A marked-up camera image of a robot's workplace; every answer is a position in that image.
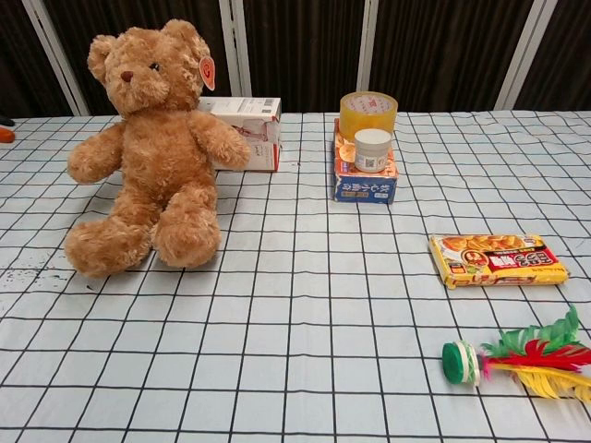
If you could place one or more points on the small white jar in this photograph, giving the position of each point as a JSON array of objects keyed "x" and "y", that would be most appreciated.
[{"x": 371, "y": 152}]

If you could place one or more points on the brown teddy bear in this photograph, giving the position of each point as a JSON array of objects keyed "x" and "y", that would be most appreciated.
[{"x": 157, "y": 152}]

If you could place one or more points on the yellow curry box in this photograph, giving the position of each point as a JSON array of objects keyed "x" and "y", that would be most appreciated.
[{"x": 498, "y": 260}]

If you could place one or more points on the blue and orange box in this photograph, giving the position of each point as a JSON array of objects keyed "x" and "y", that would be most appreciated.
[{"x": 365, "y": 187}]

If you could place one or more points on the blue checked tablecloth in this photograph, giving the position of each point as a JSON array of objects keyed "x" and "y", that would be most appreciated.
[{"x": 295, "y": 323}]

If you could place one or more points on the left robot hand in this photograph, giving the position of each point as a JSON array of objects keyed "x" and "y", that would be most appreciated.
[{"x": 5, "y": 135}]

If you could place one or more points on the clear yellowish tape roll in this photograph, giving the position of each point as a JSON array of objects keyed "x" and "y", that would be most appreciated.
[{"x": 353, "y": 117}]

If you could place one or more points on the colourful feather shuttlecock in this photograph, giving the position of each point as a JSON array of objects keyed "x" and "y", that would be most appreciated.
[{"x": 457, "y": 362}]

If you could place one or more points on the white metal frame bar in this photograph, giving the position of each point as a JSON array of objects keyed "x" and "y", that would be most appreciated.
[
  {"x": 55, "y": 57},
  {"x": 235, "y": 46},
  {"x": 522, "y": 55},
  {"x": 367, "y": 41}
]

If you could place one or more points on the white cardboard box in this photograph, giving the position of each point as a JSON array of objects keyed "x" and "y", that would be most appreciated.
[{"x": 258, "y": 115}]

